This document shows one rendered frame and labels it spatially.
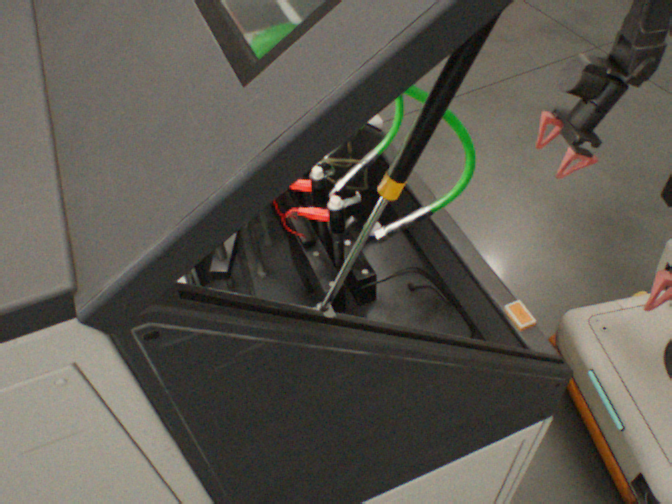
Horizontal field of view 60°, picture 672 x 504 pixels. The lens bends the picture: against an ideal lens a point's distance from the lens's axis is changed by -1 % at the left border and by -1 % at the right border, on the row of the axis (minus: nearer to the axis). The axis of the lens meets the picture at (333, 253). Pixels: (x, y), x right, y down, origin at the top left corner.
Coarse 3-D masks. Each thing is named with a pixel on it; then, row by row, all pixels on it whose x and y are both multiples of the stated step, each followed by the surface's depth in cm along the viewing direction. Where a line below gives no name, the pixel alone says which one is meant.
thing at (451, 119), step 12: (420, 96) 71; (456, 120) 74; (456, 132) 75; (468, 144) 77; (468, 156) 78; (468, 168) 80; (468, 180) 81; (456, 192) 83; (432, 204) 86; (444, 204) 85
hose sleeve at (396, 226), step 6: (420, 210) 87; (426, 210) 86; (408, 216) 88; (414, 216) 87; (420, 216) 87; (426, 216) 86; (390, 222) 90; (396, 222) 89; (402, 222) 88; (408, 222) 88; (414, 222) 87; (384, 228) 90; (390, 228) 89; (396, 228) 89; (402, 228) 88; (390, 234) 89
